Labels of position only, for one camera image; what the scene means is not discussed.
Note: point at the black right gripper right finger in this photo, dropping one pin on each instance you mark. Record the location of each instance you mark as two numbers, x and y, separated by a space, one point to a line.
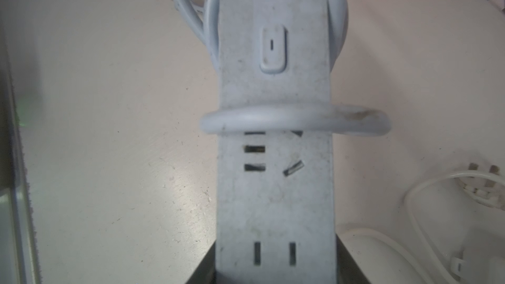
348 271

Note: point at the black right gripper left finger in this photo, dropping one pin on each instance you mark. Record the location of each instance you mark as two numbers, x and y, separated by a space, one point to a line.
205 273

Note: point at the pale blue power strip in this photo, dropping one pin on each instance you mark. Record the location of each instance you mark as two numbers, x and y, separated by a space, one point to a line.
275 195

